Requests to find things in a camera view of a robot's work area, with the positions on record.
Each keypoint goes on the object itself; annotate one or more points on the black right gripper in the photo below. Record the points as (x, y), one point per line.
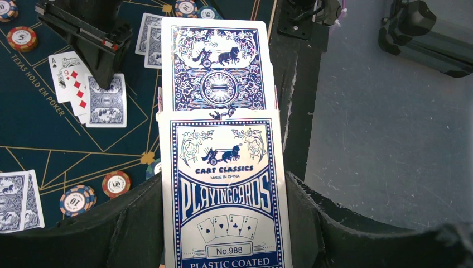
(97, 34)

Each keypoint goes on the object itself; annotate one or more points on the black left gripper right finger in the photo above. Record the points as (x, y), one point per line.
(326, 234)

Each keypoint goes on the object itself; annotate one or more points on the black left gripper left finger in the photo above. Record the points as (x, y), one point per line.
(126, 231)

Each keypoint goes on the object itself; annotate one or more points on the ace of spades card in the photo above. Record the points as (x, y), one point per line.
(58, 63)

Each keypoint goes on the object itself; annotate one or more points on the face down card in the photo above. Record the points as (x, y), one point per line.
(107, 107)

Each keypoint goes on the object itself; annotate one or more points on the blue card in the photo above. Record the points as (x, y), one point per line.
(13, 201)
(153, 56)

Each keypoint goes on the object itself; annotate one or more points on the orange poker chip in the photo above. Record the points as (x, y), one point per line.
(116, 183)

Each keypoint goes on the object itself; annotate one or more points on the four of clubs card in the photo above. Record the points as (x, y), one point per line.
(83, 118)

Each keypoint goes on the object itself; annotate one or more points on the white purple poker chip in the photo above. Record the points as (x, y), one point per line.
(77, 200)

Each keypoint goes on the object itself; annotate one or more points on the blue playing card deck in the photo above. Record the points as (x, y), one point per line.
(223, 183)

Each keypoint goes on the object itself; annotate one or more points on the nine of diamonds card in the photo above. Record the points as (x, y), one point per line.
(76, 89)

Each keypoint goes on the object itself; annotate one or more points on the round blue poker mat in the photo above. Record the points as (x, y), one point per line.
(40, 134)

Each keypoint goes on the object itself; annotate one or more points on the black case on floor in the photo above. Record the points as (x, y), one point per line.
(436, 34)

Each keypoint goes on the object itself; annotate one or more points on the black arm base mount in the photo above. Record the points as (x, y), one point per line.
(299, 18)

